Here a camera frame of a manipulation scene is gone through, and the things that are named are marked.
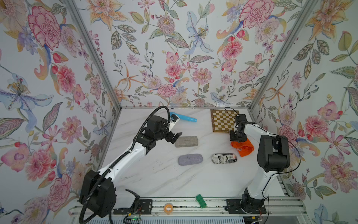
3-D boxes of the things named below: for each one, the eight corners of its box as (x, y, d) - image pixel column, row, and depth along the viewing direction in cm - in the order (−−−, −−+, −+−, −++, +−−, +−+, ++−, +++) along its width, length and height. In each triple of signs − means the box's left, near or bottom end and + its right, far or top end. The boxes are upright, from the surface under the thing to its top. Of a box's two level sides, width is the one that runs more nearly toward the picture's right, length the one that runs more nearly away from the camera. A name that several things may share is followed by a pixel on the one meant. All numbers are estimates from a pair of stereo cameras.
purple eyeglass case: (178, 165, 91) (178, 163, 88) (178, 156, 95) (178, 153, 92) (202, 165, 91) (203, 163, 88) (201, 156, 95) (202, 153, 92)
